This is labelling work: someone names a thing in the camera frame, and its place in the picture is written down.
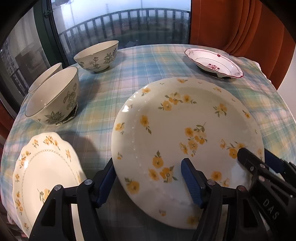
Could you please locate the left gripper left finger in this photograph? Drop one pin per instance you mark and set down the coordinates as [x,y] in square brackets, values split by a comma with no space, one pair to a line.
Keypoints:
[55,221]

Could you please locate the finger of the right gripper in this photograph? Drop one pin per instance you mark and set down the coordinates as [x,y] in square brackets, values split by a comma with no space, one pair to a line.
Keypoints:
[261,172]
[286,169]

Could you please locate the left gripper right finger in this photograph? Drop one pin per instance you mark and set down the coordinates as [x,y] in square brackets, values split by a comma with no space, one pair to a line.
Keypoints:
[210,197]

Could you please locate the large yellow floral plate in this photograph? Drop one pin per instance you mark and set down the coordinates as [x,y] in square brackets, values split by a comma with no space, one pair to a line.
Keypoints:
[172,119]

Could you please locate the green floral ceramic bowl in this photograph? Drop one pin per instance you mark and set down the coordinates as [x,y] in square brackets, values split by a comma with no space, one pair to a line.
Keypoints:
[54,100]

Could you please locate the small scalloped yellow floral plate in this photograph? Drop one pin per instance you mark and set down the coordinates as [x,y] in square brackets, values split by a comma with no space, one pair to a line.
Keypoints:
[47,160]

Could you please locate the red trimmed white dish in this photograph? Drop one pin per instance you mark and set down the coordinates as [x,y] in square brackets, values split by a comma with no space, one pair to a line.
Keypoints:
[214,63]

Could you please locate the plaid pastel tablecloth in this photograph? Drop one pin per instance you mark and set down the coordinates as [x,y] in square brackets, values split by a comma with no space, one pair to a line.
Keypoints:
[103,94]

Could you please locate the orange curtain right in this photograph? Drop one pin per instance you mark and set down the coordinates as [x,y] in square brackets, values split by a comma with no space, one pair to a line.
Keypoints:
[244,29]

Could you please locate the balcony metal railing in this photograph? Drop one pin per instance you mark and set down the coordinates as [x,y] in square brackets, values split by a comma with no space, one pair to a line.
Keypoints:
[132,27]

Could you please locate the dark green window frame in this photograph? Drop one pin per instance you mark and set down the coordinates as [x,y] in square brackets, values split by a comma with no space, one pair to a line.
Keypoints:
[48,34]

